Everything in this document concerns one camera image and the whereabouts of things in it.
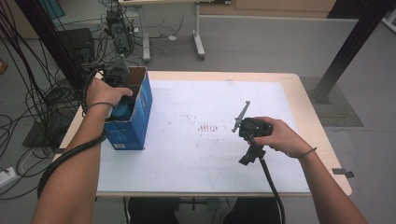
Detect black floor base plate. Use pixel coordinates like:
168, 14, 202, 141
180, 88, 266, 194
21, 119, 76, 149

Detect person's right hand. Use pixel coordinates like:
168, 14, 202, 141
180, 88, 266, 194
253, 116, 307, 158

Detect bundle of black cables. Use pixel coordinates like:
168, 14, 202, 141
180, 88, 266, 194
0, 0, 141, 200

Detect white power strip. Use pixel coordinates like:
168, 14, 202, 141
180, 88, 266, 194
0, 166, 17, 189

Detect blue bottle with white cap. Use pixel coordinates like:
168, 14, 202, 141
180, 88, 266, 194
111, 104, 133, 121

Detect person's right leg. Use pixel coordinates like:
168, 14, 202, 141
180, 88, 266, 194
222, 197, 283, 224

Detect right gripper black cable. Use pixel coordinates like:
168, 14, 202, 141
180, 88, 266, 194
247, 133, 287, 224

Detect black box cabinet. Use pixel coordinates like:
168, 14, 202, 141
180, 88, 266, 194
58, 27, 96, 63

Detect blue cardboard box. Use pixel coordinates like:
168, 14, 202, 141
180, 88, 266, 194
104, 65, 153, 151

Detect thin black right wrist band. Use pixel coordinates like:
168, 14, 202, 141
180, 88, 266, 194
284, 147, 318, 160

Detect thin black left wrist band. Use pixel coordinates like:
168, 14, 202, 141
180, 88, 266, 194
82, 102, 115, 118

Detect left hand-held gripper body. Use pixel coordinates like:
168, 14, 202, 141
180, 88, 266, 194
106, 54, 130, 87

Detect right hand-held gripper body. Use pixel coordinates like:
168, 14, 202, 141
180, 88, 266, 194
232, 100, 274, 139

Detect black metal post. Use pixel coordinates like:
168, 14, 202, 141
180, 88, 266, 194
13, 0, 90, 94
309, 0, 396, 105

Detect person's left leg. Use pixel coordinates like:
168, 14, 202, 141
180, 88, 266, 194
128, 197, 181, 224

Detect thin black wrist band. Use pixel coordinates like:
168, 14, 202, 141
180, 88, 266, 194
82, 102, 115, 118
284, 147, 318, 160

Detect white table sheet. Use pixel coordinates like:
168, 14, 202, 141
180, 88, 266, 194
96, 79, 312, 194

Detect person's left hand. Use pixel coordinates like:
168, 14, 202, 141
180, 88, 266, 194
86, 77, 134, 106

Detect black computer tower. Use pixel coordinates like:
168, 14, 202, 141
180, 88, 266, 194
106, 8, 134, 54

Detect person's leg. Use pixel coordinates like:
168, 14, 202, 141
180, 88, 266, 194
128, 197, 181, 224
222, 197, 283, 224

